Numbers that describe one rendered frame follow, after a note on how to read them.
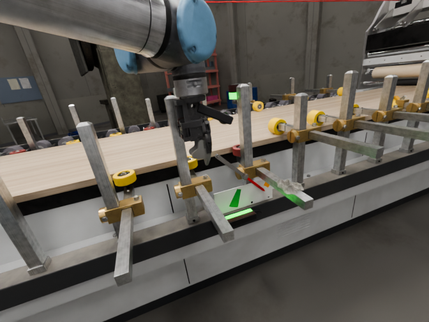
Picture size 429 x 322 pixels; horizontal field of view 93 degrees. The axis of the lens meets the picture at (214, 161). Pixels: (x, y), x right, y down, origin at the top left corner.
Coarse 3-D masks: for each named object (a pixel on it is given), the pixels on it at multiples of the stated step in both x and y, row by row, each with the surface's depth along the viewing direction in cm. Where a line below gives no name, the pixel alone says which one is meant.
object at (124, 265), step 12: (132, 192) 77; (132, 216) 65; (120, 228) 57; (132, 228) 60; (120, 240) 53; (132, 240) 55; (120, 252) 49; (132, 252) 52; (120, 264) 45; (132, 264) 48; (120, 276) 43
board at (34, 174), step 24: (336, 96) 198; (360, 96) 183; (408, 96) 158; (216, 120) 156; (264, 120) 137; (288, 120) 130; (72, 144) 134; (120, 144) 120; (144, 144) 114; (168, 144) 109; (192, 144) 104; (216, 144) 100; (0, 168) 103; (24, 168) 99; (48, 168) 95; (72, 168) 91; (120, 168) 84; (144, 168) 83; (24, 192) 73; (48, 192) 74
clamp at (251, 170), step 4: (256, 160) 83; (260, 160) 83; (240, 164) 82; (256, 164) 80; (260, 164) 80; (264, 164) 80; (268, 164) 81; (240, 168) 79; (244, 168) 78; (248, 168) 78; (252, 168) 78; (268, 168) 81; (236, 172) 80; (248, 172) 79; (252, 172) 79; (236, 176) 81; (240, 176) 78; (248, 176) 79; (252, 176) 80; (256, 176) 80
